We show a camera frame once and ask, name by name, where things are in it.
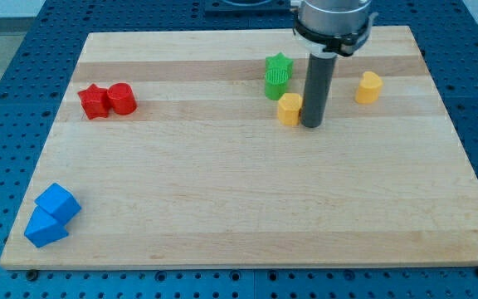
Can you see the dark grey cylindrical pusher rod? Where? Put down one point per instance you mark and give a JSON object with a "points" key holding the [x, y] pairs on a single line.
{"points": [[318, 79]]}

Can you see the yellow hexagon block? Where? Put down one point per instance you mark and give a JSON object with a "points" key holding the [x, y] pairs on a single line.
{"points": [[289, 108]]}

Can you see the green star block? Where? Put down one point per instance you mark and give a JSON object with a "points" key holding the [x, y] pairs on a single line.
{"points": [[280, 62]]}

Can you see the green cylinder block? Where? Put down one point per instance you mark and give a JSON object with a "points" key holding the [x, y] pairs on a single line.
{"points": [[276, 82]]}

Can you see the yellow heart block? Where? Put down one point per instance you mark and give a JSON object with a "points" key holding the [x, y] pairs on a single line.
{"points": [[369, 88]]}

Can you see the wooden board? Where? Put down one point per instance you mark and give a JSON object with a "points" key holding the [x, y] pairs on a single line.
{"points": [[203, 175]]}

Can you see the red cylinder block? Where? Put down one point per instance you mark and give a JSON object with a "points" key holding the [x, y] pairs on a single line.
{"points": [[122, 98]]}

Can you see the red star block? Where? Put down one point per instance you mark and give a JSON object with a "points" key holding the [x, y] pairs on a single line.
{"points": [[94, 102]]}

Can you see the blue cube block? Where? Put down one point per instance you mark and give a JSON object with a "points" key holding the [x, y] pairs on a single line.
{"points": [[59, 203]]}

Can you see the blue triangle block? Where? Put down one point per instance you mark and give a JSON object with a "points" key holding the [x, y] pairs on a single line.
{"points": [[42, 229]]}

